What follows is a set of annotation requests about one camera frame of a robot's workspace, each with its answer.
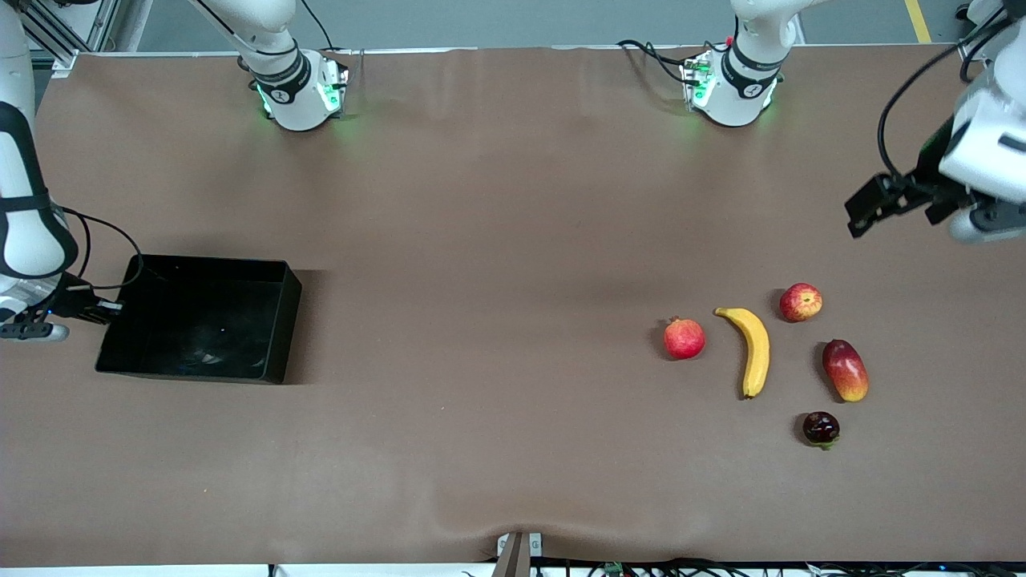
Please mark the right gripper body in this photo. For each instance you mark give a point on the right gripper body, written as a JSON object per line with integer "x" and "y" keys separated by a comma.
{"x": 70, "y": 302}

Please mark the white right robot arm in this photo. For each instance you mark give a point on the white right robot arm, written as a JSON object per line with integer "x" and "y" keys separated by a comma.
{"x": 300, "y": 112}

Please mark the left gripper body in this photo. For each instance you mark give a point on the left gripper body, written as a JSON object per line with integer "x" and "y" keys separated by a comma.
{"x": 930, "y": 171}

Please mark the aluminium profile frame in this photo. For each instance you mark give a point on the aluminium profile frame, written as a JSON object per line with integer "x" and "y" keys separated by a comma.
{"x": 80, "y": 36}

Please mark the yellow banana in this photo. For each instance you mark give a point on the yellow banana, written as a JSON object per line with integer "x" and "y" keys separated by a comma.
{"x": 757, "y": 353}

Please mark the dark purple mangosteen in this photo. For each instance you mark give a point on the dark purple mangosteen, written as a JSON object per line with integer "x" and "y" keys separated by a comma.
{"x": 821, "y": 427}

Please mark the brown table cover mat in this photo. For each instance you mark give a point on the brown table cover mat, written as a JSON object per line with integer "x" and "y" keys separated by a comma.
{"x": 481, "y": 320}

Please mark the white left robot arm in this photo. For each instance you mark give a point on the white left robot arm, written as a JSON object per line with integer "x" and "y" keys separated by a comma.
{"x": 737, "y": 108}

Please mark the red yellow mango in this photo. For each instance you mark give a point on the red yellow mango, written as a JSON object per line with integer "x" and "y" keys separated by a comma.
{"x": 846, "y": 370}

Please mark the grey bracket with brown post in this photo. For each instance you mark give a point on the grey bracket with brown post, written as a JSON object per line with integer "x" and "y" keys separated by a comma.
{"x": 517, "y": 557}

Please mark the black plastic box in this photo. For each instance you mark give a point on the black plastic box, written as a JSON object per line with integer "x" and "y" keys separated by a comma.
{"x": 200, "y": 320}

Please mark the red yellow apple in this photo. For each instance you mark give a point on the red yellow apple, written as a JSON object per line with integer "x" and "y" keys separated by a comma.
{"x": 801, "y": 303}

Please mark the red pomegranate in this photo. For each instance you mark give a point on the red pomegranate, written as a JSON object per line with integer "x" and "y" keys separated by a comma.
{"x": 684, "y": 340}

